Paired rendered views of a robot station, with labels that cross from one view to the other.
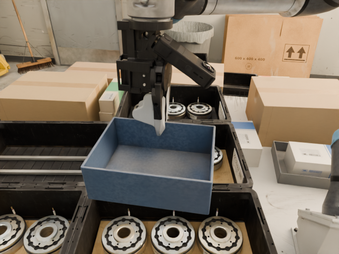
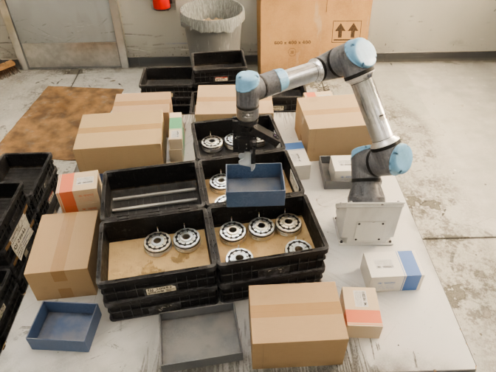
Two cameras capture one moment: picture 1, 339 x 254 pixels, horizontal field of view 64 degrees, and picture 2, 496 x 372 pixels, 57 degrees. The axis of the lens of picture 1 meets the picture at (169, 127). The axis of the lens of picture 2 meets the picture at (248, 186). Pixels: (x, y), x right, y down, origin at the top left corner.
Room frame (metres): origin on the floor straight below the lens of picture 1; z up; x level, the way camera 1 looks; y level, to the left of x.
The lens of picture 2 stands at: (-0.81, 0.29, 2.15)
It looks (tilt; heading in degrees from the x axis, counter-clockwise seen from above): 41 degrees down; 348
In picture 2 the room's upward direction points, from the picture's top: straight up
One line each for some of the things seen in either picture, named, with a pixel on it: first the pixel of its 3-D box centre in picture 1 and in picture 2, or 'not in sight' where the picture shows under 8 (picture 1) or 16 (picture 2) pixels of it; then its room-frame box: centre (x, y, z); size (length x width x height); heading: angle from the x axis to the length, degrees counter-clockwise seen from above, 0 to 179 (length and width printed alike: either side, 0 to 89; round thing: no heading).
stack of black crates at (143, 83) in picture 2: not in sight; (170, 95); (2.44, 0.25, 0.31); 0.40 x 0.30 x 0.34; 80
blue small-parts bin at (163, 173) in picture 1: (155, 160); (255, 184); (0.37, 0.02, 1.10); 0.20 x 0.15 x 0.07; 80
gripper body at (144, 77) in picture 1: (147, 56); (245, 133); (0.45, 0.04, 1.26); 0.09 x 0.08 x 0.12; 79
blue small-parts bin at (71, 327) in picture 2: not in sight; (65, 325); (0.18, 0.74, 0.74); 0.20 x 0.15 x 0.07; 75
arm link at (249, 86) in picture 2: not in sight; (248, 89); (0.47, 0.03, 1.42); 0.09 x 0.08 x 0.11; 116
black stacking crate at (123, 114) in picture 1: (172, 114); (237, 145); (0.92, -0.01, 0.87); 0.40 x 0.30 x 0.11; 89
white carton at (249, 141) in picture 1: (240, 142); (293, 160); (0.90, -0.29, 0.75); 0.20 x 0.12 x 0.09; 177
